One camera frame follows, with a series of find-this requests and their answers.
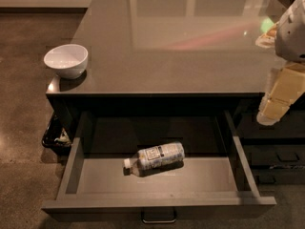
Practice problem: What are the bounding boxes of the blue plastic water bottle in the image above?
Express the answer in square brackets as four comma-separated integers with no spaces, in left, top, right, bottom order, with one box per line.
[123,142,185,177]

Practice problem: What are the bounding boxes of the black trash bin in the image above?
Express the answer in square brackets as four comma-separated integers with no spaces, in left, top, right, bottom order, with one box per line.
[42,114,71,153]

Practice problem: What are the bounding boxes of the dark lower cabinet drawers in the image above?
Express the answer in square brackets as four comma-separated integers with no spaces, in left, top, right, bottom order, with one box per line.
[234,96,305,185]

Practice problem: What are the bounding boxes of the white ceramic bowl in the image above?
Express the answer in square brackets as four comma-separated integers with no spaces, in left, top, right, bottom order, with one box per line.
[44,44,89,79]

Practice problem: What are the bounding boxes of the open grey top drawer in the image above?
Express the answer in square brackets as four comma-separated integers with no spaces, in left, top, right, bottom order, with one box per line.
[42,112,276,221]

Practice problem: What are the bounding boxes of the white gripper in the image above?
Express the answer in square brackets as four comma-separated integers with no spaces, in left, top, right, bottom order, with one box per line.
[255,0,305,126]

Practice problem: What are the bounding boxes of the metal drawer handle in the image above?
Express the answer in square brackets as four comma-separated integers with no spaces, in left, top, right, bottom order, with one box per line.
[141,210,177,224]

